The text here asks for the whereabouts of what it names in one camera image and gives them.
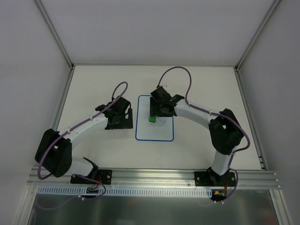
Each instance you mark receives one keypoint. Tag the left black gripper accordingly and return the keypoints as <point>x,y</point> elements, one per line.
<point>121,124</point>

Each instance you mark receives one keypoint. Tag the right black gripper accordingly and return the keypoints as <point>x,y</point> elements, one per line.
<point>154,108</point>

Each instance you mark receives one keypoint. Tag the green whiteboard eraser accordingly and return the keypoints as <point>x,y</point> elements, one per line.
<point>152,119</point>

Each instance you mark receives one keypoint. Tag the blue-framed small whiteboard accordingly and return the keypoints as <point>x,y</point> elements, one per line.
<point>162,130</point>

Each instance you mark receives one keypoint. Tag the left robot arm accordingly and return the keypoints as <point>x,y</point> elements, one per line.
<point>55,151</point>

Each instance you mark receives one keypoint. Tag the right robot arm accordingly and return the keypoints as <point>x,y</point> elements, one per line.
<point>224,129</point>

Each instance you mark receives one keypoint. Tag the left table edge rail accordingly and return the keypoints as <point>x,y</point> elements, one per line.
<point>62,100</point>

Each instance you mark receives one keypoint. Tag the table edge rail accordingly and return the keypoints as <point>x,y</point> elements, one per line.
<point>251,121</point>
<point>62,100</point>

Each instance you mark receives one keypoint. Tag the aluminium mounting rail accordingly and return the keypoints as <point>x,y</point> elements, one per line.
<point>167,178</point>

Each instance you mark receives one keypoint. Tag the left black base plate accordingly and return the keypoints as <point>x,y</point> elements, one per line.
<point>102,175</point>

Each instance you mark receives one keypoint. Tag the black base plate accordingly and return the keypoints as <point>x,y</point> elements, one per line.
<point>208,179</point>
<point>102,175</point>

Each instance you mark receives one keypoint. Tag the left aluminium frame post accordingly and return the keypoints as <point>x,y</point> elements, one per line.
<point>53,32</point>

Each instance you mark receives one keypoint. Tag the aluminium frame post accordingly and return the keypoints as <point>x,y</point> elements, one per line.
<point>262,25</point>
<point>53,32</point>

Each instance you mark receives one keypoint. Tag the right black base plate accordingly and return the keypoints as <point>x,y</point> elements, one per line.
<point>208,179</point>

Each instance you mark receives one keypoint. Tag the white slotted cable duct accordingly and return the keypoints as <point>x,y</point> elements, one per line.
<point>127,191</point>

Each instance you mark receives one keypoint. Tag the right table edge rail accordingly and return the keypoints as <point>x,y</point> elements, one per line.
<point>251,121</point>

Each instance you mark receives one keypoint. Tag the right aluminium frame post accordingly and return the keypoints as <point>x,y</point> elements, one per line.
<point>262,25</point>

